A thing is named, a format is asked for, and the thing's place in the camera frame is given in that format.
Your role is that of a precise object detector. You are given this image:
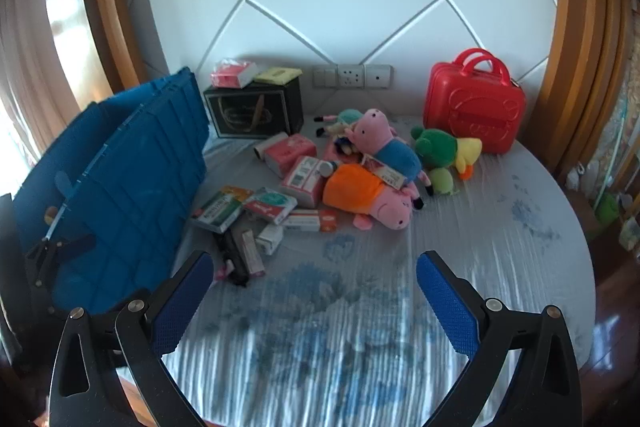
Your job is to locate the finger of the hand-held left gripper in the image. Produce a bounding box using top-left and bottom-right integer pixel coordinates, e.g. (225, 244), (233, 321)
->
(42, 171), (72, 244)
(56, 234), (96, 259)

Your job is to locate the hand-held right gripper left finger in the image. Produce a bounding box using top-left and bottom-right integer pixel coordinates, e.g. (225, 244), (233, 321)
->
(48, 250), (216, 427)

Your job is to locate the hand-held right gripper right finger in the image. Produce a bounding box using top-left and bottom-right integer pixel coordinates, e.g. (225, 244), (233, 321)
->
(416, 250), (583, 427)

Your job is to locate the blue plastic storage crate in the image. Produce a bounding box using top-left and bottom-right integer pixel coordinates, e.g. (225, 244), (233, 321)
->
(12, 67), (211, 323)

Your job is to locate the green white medicine box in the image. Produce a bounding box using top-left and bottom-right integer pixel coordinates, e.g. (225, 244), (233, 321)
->
(190, 187), (254, 233)

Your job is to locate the pig plush orange dress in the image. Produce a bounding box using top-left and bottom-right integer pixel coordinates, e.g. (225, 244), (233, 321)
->
(322, 163), (425, 231)

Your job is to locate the pink tissue pack with barcode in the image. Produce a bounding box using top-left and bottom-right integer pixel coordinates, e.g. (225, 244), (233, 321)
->
(280, 156), (331, 208)

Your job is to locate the black oblong item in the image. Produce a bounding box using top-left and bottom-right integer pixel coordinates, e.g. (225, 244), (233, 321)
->
(215, 229), (250, 286)

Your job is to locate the small pink slim box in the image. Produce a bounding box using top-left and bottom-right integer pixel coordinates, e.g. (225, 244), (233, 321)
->
(241, 229), (266, 278)

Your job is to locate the floral bed sheet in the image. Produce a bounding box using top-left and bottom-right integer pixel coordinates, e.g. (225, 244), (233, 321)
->
(115, 127), (598, 427)

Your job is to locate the small white box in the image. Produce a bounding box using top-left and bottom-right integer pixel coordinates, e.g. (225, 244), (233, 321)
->
(256, 224), (285, 256)

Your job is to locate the red teal white box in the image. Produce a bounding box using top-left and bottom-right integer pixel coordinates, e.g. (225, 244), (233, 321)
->
(243, 187), (297, 226)

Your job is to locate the beige curtain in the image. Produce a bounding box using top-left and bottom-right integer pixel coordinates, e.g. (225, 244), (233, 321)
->
(0, 0), (87, 168)

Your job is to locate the white orange flat box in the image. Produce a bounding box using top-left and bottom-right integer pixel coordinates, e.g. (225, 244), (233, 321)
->
(280, 208), (337, 233)

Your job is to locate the green yellow frog plush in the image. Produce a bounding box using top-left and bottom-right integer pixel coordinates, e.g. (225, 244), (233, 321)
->
(411, 126), (483, 198)

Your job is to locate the pig plush blue shirt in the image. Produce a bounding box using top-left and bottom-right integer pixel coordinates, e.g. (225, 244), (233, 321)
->
(349, 108), (432, 198)

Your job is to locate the white bag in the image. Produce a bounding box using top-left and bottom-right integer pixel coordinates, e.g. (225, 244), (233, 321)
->
(567, 162), (594, 192)

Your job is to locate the green toy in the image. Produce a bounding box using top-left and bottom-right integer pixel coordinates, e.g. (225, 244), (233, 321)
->
(595, 192), (622, 224)

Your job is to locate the white packet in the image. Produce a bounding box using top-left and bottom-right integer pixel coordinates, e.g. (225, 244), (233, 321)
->
(620, 217), (640, 251)

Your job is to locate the red toy suitcase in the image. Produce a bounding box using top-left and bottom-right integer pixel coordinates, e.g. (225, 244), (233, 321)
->
(423, 48), (526, 155)

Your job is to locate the black box with window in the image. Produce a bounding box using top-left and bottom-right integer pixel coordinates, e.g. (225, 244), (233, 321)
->
(203, 77), (305, 140)

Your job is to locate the small doll teal hat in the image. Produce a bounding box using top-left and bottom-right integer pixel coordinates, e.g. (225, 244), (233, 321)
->
(314, 108), (367, 138)

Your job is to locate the yellow flat packet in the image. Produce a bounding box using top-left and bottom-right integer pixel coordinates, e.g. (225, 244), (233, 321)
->
(253, 67), (302, 84)

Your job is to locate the patterned wall hanging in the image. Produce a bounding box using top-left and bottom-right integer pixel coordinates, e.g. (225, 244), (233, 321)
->
(590, 72), (640, 188)

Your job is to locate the white wall socket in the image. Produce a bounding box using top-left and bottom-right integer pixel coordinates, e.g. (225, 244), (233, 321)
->
(337, 64), (366, 88)

